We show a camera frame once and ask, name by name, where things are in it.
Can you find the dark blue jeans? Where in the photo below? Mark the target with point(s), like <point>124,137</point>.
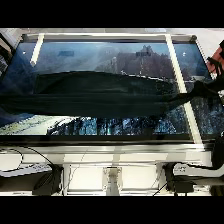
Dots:
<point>100,96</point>

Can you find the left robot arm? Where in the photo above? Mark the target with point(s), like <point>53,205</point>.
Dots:
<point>48,181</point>

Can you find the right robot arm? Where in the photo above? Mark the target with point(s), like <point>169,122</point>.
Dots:
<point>200,170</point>

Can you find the red garment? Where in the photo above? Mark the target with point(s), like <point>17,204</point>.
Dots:
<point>216,61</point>

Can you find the silver frame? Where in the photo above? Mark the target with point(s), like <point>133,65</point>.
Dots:
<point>133,156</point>

